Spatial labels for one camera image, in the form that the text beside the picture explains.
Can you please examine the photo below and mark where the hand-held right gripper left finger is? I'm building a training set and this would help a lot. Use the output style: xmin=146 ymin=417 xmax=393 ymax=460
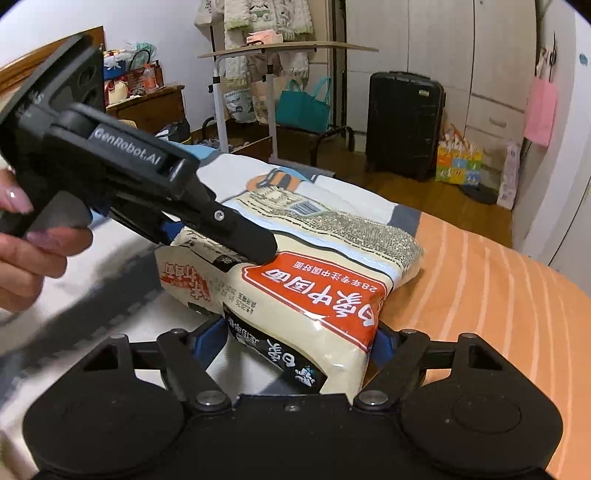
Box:
xmin=78 ymin=318 xmax=232 ymax=411

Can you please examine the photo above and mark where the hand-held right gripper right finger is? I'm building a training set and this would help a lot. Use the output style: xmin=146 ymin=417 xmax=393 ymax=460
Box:
xmin=353 ymin=323 xmax=506 ymax=411

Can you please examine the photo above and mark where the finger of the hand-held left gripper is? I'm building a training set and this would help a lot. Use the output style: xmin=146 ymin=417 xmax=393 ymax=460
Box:
xmin=157 ymin=171 xmax=278 ymax=266
xmin=111 ymin=208 xmax=183 ymax=245

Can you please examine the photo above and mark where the large noodle bag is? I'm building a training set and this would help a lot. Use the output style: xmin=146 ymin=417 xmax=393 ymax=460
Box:
xmin=157 ymin=185 xmax=424 ymax=395

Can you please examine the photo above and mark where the person's left hand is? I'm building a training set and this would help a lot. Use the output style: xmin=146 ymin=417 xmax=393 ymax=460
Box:
xmin=0 ymin=170 xmax=95 ymax=315

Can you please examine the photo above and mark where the cream bag with red ribbon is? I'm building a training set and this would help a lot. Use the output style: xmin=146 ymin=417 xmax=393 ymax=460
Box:
xmin=105 ymin=79 xmax=129 ymax=107

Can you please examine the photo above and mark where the wooden nightstand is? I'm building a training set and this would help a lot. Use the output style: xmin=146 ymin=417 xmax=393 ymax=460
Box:
xmin=107 ymin=85 xmax=190 ymax=134

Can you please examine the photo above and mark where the black plastic bag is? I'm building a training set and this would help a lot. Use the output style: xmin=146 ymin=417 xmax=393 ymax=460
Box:
xmin=154 ymin=119 xmax=192 ymax=145

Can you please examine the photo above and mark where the plush bouquet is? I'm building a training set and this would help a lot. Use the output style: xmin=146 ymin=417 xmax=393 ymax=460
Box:
xmin=102 ymin=48 xmax=130 ymax=81

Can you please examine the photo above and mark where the wooden headboard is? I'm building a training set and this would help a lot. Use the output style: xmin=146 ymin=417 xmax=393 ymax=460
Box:
xmin=0 ymin=25 xmax=105 ymax=86

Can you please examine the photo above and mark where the white patterned bag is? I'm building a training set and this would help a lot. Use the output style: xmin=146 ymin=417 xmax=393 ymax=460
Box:
xmin=224 ymin=88 xmax=257 ymax=123

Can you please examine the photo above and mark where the teal shopping bag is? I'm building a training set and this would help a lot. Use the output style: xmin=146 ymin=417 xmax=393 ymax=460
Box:
xmin=277 ymin=78 xmax=332 ymax=134

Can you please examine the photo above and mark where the white canvas tote bag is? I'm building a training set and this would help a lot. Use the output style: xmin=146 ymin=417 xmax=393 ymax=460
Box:
xmin=194 ymin=0 xmax=223 ymax=28

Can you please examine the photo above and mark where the colourful gift bag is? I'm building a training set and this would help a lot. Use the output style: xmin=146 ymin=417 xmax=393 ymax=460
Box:
xmin=435 ymin=127 xmax=484 ymax=186

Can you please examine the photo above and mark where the adjustable side table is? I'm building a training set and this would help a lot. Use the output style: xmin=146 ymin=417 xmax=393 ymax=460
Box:
xmin=198 ymin=39 xmax=380 ymax=168

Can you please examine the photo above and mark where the black suitcase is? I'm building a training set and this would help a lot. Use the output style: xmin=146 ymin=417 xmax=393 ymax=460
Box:
xmin=366 ymin=71 xmax=446 ymax=182

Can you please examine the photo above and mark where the white plastic package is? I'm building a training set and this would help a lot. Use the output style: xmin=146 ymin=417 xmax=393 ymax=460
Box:
xmin=498 ymin=143 xmax=522 ymax=210

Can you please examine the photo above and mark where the fluffy white hanging clothing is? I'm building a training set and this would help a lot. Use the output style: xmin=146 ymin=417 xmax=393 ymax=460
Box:
xmin=224 ymin=0 xmax=315 ymax=86

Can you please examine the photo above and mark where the white door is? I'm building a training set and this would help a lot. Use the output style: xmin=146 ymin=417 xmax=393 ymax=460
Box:
xmin=512 ymin=0 xmax=591 ymax=296

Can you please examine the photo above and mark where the pink hanging bag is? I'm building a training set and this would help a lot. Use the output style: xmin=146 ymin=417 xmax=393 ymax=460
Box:
xmin=524 ymin=76 xmax=558 ymax=147

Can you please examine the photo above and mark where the white wardrobe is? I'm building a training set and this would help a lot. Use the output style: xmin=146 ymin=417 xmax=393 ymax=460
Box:
xmin=346 ymin=0 xmax=539 ymax=153

